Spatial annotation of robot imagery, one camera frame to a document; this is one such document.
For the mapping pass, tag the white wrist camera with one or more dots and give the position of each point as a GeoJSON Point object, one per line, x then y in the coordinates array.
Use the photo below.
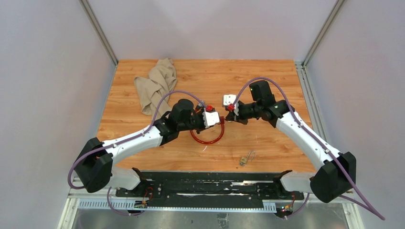
{"type": "Point", "coordinates": [210, 117]}
{"type": "Point", "coordinates": [228, 102]}

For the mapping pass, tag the brass padlock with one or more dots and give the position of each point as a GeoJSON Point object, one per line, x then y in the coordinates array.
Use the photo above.
{"type": "Point", "coordinates": [245, 159]}

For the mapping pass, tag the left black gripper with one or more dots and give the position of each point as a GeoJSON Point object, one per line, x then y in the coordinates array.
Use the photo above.
{"type": "Point", "coordinates": [198, 130]}

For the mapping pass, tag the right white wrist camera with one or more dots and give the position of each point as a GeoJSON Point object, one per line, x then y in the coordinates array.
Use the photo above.
{"type": "Point", "coordinates": [228, 102]}

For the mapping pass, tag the beige cloth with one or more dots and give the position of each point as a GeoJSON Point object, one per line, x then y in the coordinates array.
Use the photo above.
{"type": "Point", "coordinates": [161, 80]}

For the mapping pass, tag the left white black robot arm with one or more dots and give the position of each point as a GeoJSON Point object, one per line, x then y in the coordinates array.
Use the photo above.
{"type": "Point", "coordinates": [96, 164]}

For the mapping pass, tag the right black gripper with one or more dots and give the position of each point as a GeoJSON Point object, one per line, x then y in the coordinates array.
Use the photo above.
{"type": "Point", "coordinates": [231, 116]}

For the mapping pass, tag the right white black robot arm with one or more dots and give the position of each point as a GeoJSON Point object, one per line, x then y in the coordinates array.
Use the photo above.
{"type": "Point", "coordinates": [336, 171]}

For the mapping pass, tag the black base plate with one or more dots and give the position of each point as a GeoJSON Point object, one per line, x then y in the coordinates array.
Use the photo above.
{"type": "Point", "coordinates": [211, 191]}

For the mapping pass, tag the red cable lock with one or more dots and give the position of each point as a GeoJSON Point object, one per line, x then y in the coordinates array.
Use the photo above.
{"type": "Point", "coordinates": [209, 136]}

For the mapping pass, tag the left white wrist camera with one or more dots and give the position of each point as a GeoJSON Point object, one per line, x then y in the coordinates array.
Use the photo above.
{"type": "Point", "coordinates": [210, 117]}

